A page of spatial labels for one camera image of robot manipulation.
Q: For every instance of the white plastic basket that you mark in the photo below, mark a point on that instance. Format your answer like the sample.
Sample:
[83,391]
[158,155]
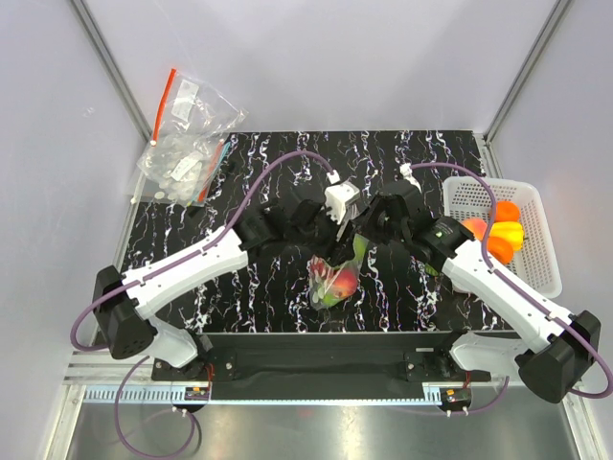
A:
[536,264]

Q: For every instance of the clear bag with white dots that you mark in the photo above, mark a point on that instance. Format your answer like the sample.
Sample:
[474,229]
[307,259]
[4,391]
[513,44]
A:
[329,285]

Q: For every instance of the orange fruit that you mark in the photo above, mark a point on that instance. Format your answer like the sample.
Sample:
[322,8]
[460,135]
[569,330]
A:
[500,249]
[506,211]

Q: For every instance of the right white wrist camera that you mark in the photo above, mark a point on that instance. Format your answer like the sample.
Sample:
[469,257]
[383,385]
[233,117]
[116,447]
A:
[407,174]

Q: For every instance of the green apple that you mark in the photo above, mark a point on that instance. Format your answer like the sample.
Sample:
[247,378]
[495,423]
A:
[360,245]

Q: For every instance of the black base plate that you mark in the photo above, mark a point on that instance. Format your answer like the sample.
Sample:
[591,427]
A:
[311,367]

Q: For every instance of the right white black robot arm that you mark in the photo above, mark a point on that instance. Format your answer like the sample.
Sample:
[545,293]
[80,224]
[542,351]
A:
[555,347]

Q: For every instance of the green plastic leaf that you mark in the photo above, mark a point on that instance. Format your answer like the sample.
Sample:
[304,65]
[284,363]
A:
[430,270]

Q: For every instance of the yellow bell pepper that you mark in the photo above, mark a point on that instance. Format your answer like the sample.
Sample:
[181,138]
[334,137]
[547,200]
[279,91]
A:
[510,231]

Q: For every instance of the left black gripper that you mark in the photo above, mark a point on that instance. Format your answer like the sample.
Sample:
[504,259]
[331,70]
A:
[332,251]

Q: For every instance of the clear bag with red zipper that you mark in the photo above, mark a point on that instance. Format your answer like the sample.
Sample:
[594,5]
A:
[192,106]

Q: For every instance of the clear bag with coloured zippers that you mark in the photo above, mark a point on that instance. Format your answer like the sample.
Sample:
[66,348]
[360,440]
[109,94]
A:
[179,168]

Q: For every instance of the red yellow pomegranate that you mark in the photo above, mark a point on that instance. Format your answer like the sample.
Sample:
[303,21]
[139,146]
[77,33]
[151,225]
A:
[344,284]

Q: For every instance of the orange fruit lower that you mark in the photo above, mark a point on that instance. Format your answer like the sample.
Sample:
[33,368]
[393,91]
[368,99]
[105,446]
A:
[500,249]

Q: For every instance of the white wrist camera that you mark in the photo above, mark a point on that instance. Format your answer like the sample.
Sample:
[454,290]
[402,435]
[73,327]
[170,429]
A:
[407,174]
[341,201]

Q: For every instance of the orange fruit top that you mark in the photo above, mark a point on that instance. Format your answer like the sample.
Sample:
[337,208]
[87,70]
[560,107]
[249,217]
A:
[506,211]

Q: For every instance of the black marble pattern mat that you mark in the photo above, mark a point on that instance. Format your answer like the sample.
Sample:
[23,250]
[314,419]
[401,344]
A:
[271,295]

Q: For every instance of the red apple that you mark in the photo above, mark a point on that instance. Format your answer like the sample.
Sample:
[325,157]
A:
[319,270]

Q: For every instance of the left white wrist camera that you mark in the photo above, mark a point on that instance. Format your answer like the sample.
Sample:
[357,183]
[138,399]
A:
[341,201]

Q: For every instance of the peach fruit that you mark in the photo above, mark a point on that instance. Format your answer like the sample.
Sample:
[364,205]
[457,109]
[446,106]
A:
[476,226]

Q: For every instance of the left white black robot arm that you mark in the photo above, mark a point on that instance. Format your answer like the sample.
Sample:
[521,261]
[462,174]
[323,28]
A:
[127,312]

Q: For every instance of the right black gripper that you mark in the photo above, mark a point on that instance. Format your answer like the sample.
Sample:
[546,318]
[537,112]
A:
[365,221]

